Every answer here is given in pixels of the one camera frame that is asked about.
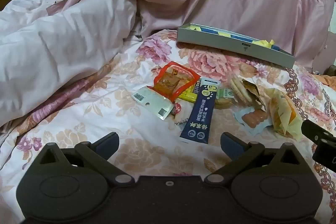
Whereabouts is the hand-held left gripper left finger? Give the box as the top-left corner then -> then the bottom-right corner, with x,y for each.
34,132 -> 135,186

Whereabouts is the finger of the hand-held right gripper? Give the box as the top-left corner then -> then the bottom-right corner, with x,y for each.
301,119 -> 336,145
312,138 -> 336,169

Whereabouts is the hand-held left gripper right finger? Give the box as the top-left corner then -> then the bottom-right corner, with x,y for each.
203,132 -> 302,186

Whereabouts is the sausage pale blue packet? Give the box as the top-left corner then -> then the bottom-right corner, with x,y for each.
234,106 -> 272,137

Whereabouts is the yellow orange snack packet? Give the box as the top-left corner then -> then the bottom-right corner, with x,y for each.
264,88 -> 304,141

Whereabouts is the navy blue stick packet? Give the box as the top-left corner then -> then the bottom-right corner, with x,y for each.
180,78 -> 221,144

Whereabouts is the green label cake packet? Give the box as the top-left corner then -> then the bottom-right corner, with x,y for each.
214,88 -> 237,109

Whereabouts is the round crackers clear packet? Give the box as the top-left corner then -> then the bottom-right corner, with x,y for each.
230,76 -> 254,104

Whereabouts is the brown crinkled snack wrapper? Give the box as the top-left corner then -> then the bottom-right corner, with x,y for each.
241,79 -> 267,111

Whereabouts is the white green snack packet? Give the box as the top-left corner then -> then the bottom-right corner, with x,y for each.
133,86 -> 175,121

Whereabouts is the red snack packet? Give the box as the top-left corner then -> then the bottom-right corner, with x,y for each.
153,61 -> 201,104

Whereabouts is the floral bedsheet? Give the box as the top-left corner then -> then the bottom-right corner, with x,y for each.
0,28 -> 336,224

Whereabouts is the orange cloth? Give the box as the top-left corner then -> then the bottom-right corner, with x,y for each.
312,73 -> 336,88

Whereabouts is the crumpled yellow paper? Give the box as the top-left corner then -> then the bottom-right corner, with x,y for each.
251,39 -> 276,48

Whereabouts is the pale pink quilt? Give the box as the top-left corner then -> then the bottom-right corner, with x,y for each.
0,0 -> 143,126

